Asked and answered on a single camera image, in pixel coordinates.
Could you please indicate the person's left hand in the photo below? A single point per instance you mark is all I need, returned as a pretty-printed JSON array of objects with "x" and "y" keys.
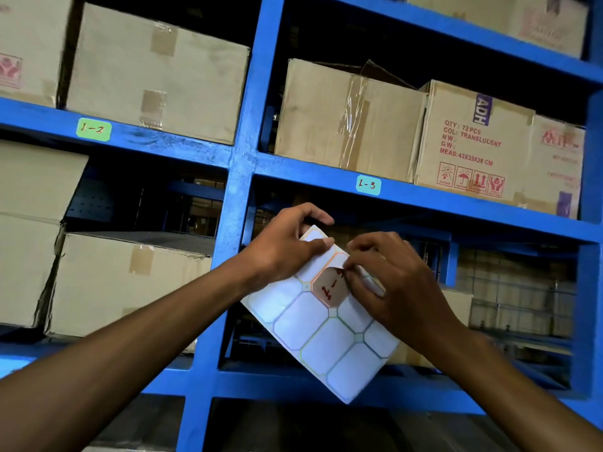
[{"x": 275, "y": 251}]

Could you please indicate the person's right hand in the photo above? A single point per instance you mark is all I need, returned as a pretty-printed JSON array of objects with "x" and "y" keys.
[{"x": 405, "y": 291}]

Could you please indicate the person's left thumb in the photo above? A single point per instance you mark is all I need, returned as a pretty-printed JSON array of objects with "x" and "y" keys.
[{"x": 314, "y": 248}]

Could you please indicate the person's right thumb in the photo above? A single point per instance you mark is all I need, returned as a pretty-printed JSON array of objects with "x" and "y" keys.
[{"x": 360, "y": 289}]

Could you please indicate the orange handwritten sticker label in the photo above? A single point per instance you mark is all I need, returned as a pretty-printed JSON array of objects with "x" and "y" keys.
[{"x": 329, "y": 290}]

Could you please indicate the white sticker label sheet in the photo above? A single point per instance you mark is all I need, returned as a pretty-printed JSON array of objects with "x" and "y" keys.
[{"x": 329, "y": 345}]

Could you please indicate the person's right forearm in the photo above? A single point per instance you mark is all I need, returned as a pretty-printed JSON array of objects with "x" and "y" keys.
[{"x": 509, "y": 400}]

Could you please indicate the person's left forearm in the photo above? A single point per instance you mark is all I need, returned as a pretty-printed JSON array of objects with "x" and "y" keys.
[{"x": 122, "y": 357}]

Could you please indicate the cyan handwritten shelf label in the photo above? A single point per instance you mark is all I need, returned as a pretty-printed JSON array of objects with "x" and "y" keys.
[{"x": 368, "y": 185}]

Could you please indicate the small plain cardboard box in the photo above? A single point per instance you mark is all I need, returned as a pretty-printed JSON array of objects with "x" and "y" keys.
[{"x": 459, "y": 305}]

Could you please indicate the blue metal shelf rack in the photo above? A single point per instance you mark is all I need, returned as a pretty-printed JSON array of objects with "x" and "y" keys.
[{"x": 240, "y": 159}]

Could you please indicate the cardboard box clear tape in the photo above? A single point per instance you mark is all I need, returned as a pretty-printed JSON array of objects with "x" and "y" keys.
[{"x": 329, "y": 122}]

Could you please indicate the cardboard box red printed text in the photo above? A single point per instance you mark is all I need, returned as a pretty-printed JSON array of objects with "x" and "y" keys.
[{"x": 471, "y": 145}]

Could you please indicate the plain cardboard box brown tape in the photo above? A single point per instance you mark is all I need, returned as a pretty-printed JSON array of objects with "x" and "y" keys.
[
  {"x": 155, "y": 75},
  {"x": 117, "y": 287}
]

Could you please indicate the cardboard box purple tape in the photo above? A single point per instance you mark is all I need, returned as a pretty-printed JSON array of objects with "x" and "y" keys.
[{"x": 558, "y": 169}]

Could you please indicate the green handwritten shelf label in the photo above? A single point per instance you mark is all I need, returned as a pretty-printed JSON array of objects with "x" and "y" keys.
[{"x": 93, "y": 129}]

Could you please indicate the cardboard box faded red print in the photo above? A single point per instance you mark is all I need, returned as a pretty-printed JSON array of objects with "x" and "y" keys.
[{"x": 509, "y": 16}]

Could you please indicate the cardboard box with red symbol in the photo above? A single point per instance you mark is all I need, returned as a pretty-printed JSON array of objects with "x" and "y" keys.
[{"x": 28, "y": 46}]

